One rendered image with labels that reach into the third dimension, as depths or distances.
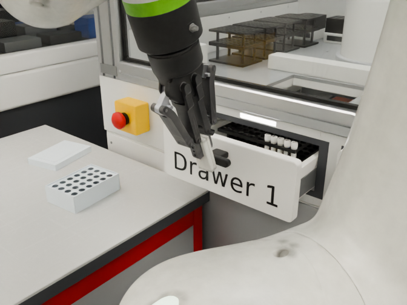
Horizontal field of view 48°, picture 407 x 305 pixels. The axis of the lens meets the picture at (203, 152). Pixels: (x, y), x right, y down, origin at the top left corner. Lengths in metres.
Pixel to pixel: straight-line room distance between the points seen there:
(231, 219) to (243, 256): 0.67
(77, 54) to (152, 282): 1.27
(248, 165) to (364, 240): 0.45
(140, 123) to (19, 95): 0.51
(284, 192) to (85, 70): 0.98
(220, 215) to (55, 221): 0.35
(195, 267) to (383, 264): 0.13
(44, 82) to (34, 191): 0.53
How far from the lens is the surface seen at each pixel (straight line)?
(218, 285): 0.30
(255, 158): 0.76
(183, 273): 0.32
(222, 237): 1.05
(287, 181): 0.74
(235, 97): 0.89
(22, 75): 1.45
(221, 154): 0.78
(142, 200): 0.95
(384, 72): 0.31
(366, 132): 0.33
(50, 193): 0.96
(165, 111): 0.64
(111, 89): 1.15
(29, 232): 0.90
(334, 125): 0.79
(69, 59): 1.53
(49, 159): 1.14
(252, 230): 0.98
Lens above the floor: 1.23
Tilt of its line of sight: 24 degrees down
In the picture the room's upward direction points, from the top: straight up
